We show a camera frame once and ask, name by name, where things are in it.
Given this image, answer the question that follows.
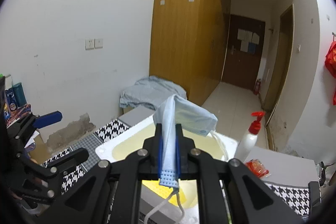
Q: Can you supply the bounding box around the blue face mask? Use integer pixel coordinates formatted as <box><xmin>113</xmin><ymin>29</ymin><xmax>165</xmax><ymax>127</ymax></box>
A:
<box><xmin>142</xmin><ymin>93</ymin><xmax>229</xmax><ymax>224</ymax></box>

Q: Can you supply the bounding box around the yellow foam net sleeve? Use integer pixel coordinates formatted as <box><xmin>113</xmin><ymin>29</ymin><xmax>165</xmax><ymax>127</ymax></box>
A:
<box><xmin>142</xmin><ymin>180</ymin><xmax>187</xmax><ymax>205</ymax></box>

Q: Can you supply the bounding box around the houndstooth table mat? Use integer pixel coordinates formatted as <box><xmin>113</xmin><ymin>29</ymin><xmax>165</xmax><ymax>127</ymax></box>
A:
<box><xmin>47</xmin><ymin>117</ymin><xmax>321</xmax><ymax>223</ymax></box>

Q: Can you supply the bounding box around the red snack packet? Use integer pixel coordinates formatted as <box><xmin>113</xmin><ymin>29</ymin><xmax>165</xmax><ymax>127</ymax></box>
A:
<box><xmin>245</xmin><ymin>159</ymin><xmax>270</xmax><ymax>178</ymax></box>

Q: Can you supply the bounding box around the white styrofoam box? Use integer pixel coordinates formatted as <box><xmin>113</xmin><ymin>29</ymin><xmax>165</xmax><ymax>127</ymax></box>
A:
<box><xmin>96</xmin><ymin>115</ymin><xmax>237</xmax><ymax>223</ymax></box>

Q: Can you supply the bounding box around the white lotion pump bottle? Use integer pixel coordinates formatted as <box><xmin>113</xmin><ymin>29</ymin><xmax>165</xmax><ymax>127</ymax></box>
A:
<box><xmin>234</xmin><ymin>111</ymin><xmax>265</xmax><ymax>162</ymax></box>

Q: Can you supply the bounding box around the light blue crumpled cloth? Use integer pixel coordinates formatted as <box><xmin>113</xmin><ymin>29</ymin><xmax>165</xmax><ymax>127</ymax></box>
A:
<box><xmin>120</xmin><ymin>76</ymin><xmax>187</xmax><ymax>110</ymax></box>

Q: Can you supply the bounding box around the red fire extinguisher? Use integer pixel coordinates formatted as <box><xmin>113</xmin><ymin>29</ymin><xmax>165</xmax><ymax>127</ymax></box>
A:
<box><xmin>253</xmin><ymin>79</ymin><xmax>261</xmax><ymax>95</ymax></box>

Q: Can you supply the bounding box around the side wooden door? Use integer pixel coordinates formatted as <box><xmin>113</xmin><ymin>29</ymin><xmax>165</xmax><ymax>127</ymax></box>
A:
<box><xmin>263</xmin><ymin>5</ymin><xmax>294</xmax><ymax>113</ymax></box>

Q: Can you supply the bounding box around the dark brown entrance door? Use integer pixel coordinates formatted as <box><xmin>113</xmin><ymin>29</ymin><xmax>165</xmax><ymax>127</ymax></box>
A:
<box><xmin>222</xmin><ymin>14</ymin><xmax>265</xmax><ymax>90</ymax></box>

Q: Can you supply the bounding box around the red hanging bag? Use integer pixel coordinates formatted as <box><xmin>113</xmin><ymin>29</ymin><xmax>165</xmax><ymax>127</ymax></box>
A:
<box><xmin>324</xmin><ymin>40</ymin><xmax>336</xmax><ymax>106</ymax></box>

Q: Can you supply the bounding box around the wooden wardrobe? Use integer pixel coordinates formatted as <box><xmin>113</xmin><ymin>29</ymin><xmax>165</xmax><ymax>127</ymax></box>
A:
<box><xmin>149</xmin><ymin>0</ymin><xmax>231</xmax><ymax>105</ymax></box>

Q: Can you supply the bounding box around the white wall socket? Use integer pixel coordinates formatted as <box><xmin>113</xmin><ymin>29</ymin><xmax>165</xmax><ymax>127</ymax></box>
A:
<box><xmin>85</xmin><ymin>39</ymin><xmax>95</xmax><ymax>50</ymax></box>

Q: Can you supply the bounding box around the white wall switch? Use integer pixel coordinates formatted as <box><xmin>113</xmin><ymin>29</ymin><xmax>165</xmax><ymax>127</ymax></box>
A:
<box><xmin>94</xmin><ymin>39</ymin><xmax>104</xmax><ymax>49</ymax></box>

